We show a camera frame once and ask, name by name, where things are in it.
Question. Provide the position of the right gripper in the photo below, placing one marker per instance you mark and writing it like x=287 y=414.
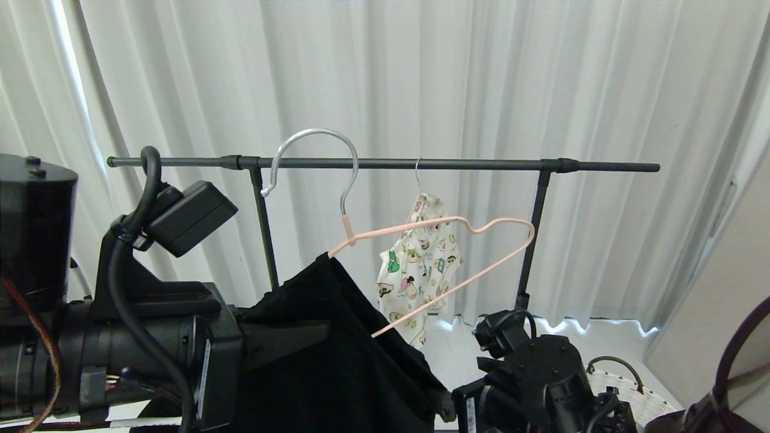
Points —
x=493 y=409

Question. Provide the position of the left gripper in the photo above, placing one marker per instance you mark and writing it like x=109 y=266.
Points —
x=225 y=361

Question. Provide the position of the black garment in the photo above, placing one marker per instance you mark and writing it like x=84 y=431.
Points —
x=337 y=373

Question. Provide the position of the pink clothes hanger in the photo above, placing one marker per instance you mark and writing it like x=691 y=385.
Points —
x=349 y=225
x=417 y=174

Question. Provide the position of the cream printed garment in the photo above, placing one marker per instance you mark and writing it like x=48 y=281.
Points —
x=421 y=264

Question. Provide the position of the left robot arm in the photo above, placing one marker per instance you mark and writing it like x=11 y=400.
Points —
x=36 y=228

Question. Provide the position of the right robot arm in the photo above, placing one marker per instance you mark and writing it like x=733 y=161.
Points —
x=553 y=373

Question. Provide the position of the white laundry basket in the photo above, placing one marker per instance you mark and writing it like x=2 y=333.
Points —
x=637 y=397

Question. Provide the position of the black clothes rack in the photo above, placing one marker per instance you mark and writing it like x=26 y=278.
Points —
x=481 y=163

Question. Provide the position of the white curtain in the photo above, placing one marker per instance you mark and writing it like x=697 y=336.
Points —
x=421 y=72

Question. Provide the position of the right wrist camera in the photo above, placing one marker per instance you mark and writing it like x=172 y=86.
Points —
x=496 y=337

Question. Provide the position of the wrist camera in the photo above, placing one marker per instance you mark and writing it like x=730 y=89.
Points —
x=192 y=216
x=496 y=337

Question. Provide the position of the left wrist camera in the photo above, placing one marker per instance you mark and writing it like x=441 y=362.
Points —
x=192 y=216

